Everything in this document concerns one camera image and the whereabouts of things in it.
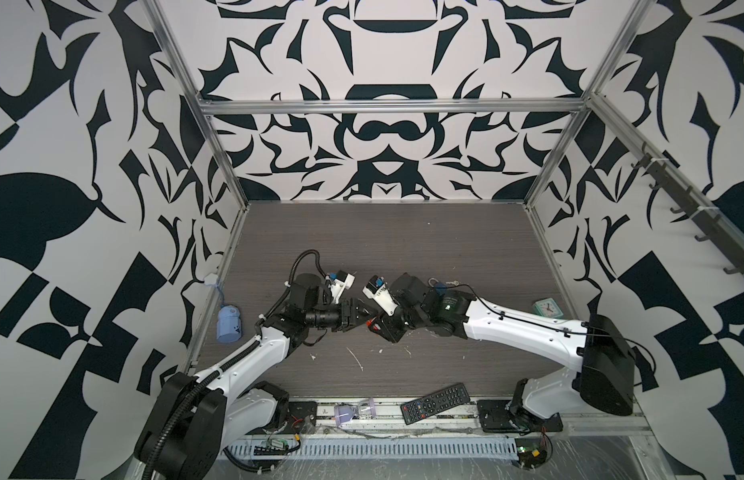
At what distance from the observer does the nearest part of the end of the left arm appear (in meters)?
0.70

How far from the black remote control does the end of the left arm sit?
0.90 feet

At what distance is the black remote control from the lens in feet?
2.48
